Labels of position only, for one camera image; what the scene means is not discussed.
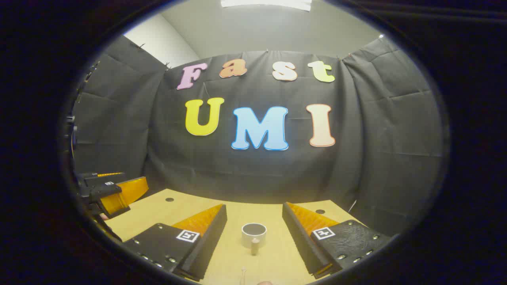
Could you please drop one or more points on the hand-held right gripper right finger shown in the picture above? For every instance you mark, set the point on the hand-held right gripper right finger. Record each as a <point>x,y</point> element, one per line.
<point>301,241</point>

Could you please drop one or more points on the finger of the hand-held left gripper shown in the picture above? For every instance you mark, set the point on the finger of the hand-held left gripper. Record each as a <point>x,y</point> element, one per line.
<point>103,179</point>
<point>122,194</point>

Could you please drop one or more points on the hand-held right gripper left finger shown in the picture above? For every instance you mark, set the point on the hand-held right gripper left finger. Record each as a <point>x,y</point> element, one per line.
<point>210,241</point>

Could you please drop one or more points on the white cup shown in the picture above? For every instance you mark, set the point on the white cup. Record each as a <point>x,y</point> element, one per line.
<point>253,239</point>

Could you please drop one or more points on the light wooden desktop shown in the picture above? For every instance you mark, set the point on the light wooden desktop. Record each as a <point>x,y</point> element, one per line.
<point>253,209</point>

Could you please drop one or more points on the black backdrop cloth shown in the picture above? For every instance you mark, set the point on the black backdrop cloth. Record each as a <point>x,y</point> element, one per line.
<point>237,174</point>

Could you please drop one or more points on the ceiling light panel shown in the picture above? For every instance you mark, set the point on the ceiling light panel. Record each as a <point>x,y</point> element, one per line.
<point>265,3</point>

